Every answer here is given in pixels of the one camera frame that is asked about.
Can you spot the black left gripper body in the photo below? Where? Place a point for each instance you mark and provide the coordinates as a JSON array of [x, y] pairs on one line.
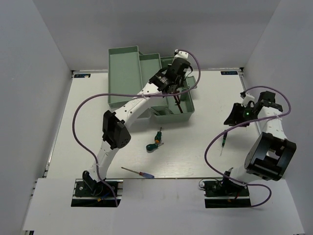
[[179, 82]]

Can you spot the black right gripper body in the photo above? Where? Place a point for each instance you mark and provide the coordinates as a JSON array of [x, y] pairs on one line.
[[248, 113]]

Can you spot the long brown hex key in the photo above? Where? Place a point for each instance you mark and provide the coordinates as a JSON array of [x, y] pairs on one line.
[[179, 107]]

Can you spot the thin green precision screwdriver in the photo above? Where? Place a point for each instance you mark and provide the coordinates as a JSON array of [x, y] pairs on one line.
[[223, 142]]

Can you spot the mint green plastic toolbox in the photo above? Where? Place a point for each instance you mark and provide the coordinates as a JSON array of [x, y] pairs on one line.
[[130, 70]]

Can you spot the brown hex key front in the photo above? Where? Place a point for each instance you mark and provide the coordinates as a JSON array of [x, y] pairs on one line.
[[177, 100]]

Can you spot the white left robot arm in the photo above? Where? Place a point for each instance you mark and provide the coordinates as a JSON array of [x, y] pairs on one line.
[[116, 124]]

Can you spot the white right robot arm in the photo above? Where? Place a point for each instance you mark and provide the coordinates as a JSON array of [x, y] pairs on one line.
[[272, 152]]

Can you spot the stubby green screwdriver near box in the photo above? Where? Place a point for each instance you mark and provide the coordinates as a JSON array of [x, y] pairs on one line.
[[158, 136]]

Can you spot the stubby green screwdriver front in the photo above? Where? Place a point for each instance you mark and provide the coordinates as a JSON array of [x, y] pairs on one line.
[[152, 147]]

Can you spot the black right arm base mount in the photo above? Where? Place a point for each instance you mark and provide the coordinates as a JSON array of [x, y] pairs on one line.
[[221, 194]]

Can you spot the blue red handled screwdriver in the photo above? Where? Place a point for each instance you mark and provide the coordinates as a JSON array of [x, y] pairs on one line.
[[142, 174]]

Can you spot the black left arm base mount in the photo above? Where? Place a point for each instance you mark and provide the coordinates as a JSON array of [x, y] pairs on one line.
[[83, 197]]

